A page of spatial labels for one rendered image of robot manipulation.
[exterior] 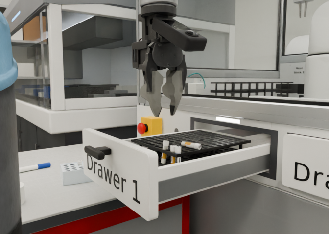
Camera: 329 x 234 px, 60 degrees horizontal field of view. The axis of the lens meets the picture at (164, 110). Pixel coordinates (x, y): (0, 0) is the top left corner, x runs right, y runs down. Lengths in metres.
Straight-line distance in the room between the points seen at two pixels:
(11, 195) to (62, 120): 1.19
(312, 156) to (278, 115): 0.11
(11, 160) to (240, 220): 0.69
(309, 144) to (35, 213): 0.58
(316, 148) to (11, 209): 0.54
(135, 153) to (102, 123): 0.97
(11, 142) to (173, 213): 0.72
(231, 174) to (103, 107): 0.95
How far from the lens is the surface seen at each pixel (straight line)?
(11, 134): 0.17
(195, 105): 0.85
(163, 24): 0.54
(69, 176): 0.83
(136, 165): 0.48
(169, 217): 0.86
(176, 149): 0.55
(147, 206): 0.47
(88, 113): 1.40
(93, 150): 0.55
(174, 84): 0.58
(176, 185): 0.51
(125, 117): 1.49
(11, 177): 0.18
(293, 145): 0.64
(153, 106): 0.56
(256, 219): 0.77
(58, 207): 0.70
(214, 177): 0.57
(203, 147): 0.61
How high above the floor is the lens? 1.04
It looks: 6 degrees down
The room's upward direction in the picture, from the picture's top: straight up
